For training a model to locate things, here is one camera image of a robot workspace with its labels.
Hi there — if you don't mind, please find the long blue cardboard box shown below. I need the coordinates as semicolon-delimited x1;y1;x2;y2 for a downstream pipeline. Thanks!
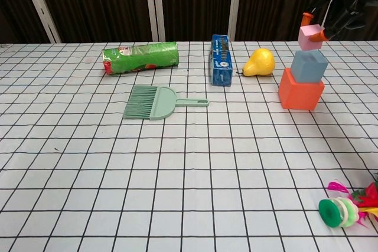
210;34;233;87

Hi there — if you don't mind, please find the yellow toy pear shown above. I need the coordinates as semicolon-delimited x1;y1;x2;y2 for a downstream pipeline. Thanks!
242;47;276;77

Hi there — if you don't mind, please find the large orange foam cube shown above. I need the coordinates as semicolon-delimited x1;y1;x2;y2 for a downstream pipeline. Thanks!
278;67;325;112

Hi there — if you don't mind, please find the blue foam cube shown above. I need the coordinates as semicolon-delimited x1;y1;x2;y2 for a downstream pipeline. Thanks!
290;50;329;84

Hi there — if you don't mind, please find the colourful feather shuttlecock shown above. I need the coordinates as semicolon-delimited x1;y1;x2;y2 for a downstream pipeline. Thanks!
318;172;378;231

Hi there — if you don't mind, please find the mint green hand brush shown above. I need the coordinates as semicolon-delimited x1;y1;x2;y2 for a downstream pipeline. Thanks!
122;84;210;121

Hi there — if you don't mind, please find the green cylindrical snack can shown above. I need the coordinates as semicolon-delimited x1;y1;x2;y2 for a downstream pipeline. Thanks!
102;41;181;76

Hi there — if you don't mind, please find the white black-grid tablecloth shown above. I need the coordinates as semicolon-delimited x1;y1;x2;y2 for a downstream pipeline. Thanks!
0;40;378;252

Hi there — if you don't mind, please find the small pink foam cube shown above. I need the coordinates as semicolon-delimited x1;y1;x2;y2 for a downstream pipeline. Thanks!
297;24;325;51

